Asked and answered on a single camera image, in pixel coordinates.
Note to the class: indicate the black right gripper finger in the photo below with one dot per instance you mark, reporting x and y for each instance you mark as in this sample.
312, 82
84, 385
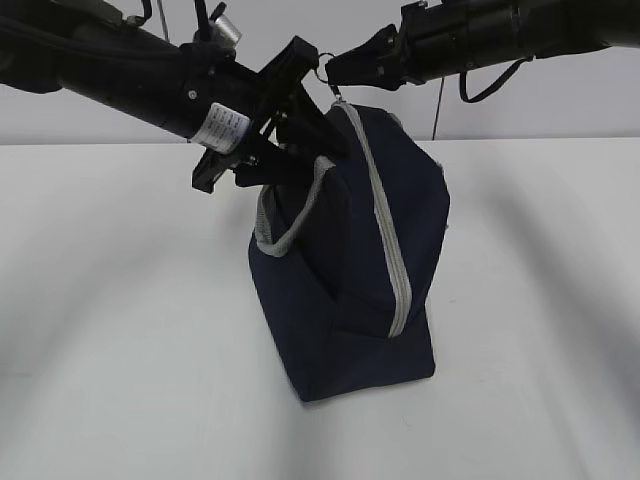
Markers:
374, 63

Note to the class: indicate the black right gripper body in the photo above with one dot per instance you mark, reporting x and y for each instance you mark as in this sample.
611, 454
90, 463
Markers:
417, 52

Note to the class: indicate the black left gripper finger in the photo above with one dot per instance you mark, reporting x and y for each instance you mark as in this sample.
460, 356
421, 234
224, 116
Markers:
261, 162
302, 123

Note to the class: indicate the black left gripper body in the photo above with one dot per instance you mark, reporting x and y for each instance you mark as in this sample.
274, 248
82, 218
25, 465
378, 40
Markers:
237, 105

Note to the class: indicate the navy blue lunch bag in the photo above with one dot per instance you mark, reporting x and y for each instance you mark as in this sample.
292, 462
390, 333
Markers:
343, 266

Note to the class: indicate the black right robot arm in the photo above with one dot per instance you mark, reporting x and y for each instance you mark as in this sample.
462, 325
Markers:
483, 43

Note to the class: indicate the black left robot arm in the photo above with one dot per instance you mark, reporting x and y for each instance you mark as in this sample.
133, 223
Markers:
93, 49

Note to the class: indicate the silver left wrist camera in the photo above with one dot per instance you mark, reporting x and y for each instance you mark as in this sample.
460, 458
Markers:
223, 32

